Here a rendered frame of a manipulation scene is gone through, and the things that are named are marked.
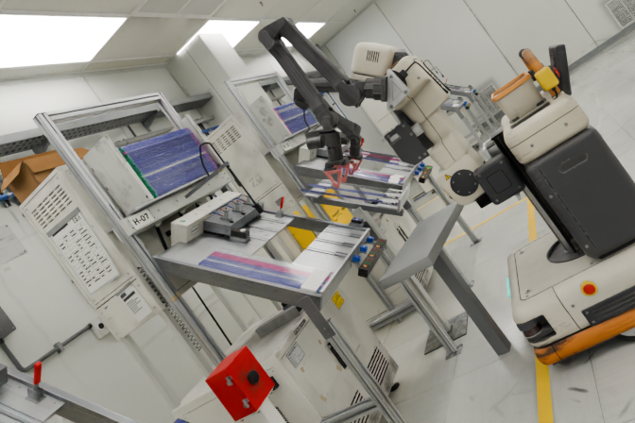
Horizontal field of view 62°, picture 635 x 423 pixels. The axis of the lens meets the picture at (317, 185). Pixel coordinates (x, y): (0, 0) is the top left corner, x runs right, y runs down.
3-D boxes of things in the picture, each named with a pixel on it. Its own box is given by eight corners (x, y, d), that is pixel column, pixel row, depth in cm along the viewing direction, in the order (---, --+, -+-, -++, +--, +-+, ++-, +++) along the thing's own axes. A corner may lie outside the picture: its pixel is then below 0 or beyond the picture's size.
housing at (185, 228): (241, 218, 269) (242, 193, 265) (187, 256, 225) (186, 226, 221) (227, 216, 272) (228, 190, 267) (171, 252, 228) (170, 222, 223)
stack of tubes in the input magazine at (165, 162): (219, 168, 264) (187, 125, 263) (157, 197, 218) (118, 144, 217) (203, 181, 269) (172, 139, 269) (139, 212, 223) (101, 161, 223)
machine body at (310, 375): (406, 376, 263) (333, 276, 262) (371, 485, 200) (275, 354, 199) (312, 418, 291) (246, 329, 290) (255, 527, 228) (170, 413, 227)
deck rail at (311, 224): (369, 241, 250) (370, 228, 248) (368, 242, 248) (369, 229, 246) (236, 214, 272) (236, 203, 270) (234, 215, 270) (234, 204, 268)
